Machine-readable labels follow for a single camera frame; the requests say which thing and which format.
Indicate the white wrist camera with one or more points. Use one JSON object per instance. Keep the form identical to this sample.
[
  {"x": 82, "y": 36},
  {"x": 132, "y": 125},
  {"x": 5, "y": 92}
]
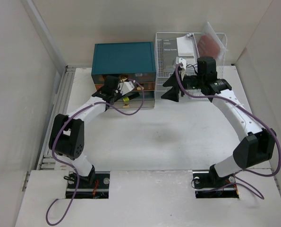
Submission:
[
  {"x": 182, "y": 66},
  {"x": 126, "y": 87}
]

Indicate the grey Canon setup guide booklet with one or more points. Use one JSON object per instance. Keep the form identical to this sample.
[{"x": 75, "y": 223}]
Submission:
[{"x": 183, "y": 46}]

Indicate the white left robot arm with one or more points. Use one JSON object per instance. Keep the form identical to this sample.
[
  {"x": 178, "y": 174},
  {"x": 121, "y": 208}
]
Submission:
[{"x": 67, "y": 139}]

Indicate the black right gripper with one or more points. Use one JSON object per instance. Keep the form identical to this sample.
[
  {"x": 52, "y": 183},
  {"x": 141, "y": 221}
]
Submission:
[{"x": 172, "y": 94}]

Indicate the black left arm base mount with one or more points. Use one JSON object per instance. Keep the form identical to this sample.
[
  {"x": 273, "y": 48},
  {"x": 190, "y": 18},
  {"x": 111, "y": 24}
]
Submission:
[{"x": 98, "y": 188}]

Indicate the teal drawer organizer box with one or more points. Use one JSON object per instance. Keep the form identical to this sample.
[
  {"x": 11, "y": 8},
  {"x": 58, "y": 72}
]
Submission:
[{"x": 134, "y": 61}]

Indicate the white wire mesh file rack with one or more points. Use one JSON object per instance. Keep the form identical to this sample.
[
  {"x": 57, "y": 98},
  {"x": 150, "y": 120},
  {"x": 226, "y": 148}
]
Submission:
[{"x": 162, "y": 76}]

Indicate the pink yellow highlighter marker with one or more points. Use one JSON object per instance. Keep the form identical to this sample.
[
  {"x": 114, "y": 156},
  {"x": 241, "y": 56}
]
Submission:
[{"x": 130, "y": 97}]

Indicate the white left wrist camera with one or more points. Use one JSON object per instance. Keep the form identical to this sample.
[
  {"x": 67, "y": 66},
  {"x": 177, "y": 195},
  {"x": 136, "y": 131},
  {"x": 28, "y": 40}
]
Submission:
[{"x": 126, "y": 87}]

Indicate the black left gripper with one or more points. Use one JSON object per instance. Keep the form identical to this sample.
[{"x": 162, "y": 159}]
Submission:
[{"x": 119, "y": 94}]

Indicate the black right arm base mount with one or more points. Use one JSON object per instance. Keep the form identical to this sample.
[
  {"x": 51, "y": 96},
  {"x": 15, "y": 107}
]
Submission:
[{"x": 207, "y": 188}]

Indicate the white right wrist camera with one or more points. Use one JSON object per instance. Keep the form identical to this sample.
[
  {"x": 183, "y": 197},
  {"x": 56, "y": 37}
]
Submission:
[{"x": 182, "y": 66}]

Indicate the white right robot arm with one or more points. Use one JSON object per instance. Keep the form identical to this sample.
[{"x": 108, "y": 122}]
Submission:
[{"x": 257, "y": 140}]

